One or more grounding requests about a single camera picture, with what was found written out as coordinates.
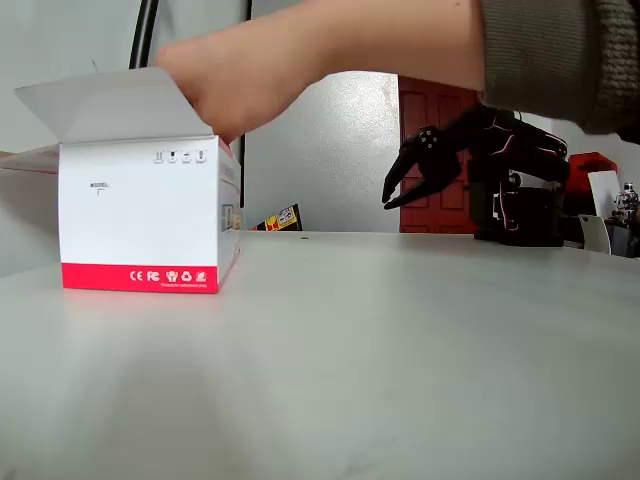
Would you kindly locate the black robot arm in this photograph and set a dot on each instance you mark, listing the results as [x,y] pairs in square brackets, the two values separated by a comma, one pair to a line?
[530,150]

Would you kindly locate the forearm in grey knit sleeve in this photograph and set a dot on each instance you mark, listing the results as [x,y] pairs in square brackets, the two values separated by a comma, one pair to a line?
[550,50]

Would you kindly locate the open cardboard box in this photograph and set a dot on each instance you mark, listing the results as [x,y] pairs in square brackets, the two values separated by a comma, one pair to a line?
[140,220]

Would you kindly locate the person's bare hand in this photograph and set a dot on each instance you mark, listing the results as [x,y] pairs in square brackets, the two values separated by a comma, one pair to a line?
[280,65]

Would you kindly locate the red panelled door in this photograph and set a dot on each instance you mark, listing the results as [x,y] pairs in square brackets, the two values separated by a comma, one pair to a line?
[435,220]

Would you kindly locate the printed yellow black carton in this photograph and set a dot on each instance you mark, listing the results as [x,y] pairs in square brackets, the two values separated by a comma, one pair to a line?
[285,218]

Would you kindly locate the orange printer cover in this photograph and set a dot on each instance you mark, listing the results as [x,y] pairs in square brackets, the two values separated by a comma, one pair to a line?
[582,172]

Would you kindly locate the white chair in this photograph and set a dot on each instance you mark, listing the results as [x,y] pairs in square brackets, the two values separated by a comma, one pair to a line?
[595,232]

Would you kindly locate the white board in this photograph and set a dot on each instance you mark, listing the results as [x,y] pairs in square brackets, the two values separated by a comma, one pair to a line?
[602,192]

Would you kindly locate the small grey lab device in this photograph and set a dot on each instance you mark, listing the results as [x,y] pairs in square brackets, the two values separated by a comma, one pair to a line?
[629,197]

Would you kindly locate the dark side desk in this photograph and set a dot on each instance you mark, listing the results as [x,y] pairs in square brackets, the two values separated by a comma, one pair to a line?
[625,240]

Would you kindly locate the black vertical frame strip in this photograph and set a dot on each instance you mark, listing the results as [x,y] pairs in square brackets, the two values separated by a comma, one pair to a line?
[242,175]

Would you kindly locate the black camera stand pole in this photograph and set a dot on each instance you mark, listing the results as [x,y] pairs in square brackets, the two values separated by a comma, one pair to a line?
[145,30]

